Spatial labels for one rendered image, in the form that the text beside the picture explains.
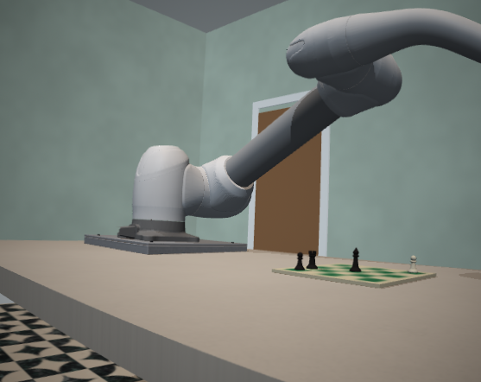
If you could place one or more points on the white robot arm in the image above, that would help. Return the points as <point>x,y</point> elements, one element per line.
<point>168,187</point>

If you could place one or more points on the green and cream chessboard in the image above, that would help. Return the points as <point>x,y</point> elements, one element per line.
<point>369,276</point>

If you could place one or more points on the white pawn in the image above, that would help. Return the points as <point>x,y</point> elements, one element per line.
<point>412,267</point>

